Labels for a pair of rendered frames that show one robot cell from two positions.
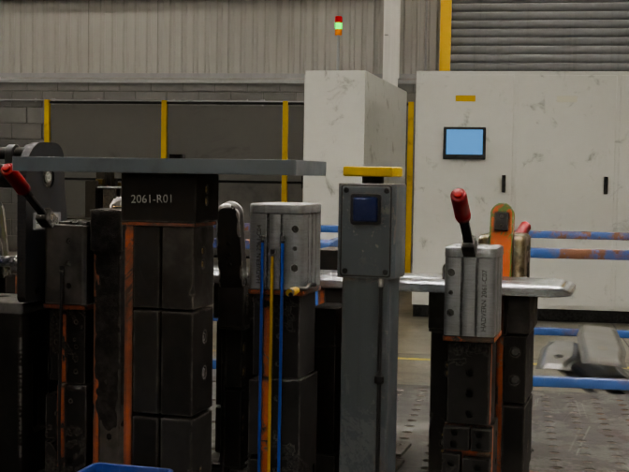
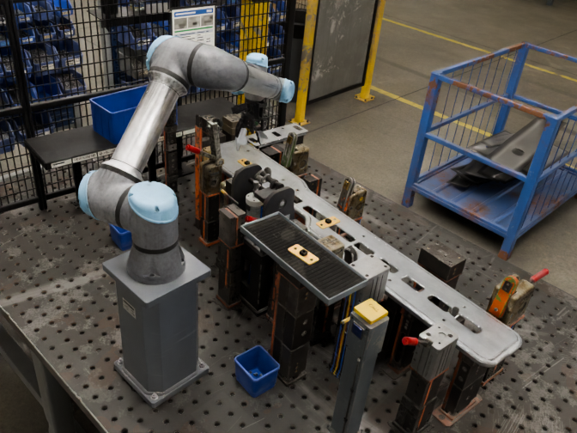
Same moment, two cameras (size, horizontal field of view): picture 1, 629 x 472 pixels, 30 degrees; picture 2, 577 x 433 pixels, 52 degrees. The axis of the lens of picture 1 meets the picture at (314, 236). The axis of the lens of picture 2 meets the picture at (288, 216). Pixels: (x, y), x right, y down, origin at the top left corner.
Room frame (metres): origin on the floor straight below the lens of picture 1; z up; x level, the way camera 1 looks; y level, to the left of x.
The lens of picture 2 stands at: (0.39, -0.44, 2.10)
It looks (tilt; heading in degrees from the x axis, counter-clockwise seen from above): 34 degrees down; 32
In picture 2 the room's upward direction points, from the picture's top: 6 degrees clockwise
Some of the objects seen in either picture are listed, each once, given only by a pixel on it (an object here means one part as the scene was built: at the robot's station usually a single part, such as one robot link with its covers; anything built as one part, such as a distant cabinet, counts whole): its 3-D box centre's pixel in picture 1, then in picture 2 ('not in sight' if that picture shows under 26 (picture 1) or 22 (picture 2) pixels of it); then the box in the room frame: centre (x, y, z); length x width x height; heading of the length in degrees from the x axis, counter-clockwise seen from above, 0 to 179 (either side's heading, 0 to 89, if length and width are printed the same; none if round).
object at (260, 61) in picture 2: not in sight; (256, 70); (1.98, 0.74, 1.38); 0.09 x 0.08 x 0.11; 9
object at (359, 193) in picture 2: not in sight; (347, 228); (2.04, 0.32, 0.87); 0.12 x 0.09 x 0.35; 164
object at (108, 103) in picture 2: not in sight; (135, 112); (1.87, 1.24, 1.10); 0.30 x 0.17 x 0.13; 170
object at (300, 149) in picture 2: not in sight; (294, 185); (2.17, 0.65, 0.87); 0.12 x 0.09 x 0.35; 164
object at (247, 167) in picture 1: (170, 166); (300, 253); (1.48, 0.18, 1.16); 0.37 x 0.14 x 0.02; 74
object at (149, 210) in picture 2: not in sight; (151, 213); (1.24, 0.49, 1.27); 0.13 x 0.12 x 0.14; 99
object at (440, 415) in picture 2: (514, 388); (470, 373); (1.69, -0.29, 0.84); 0.18 x 0.06 x 0.29; 164
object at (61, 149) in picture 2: not in sight; (145, 128); (1.91, 1.23, 1.02); 0.90 x 0.22 x 0.03; 164
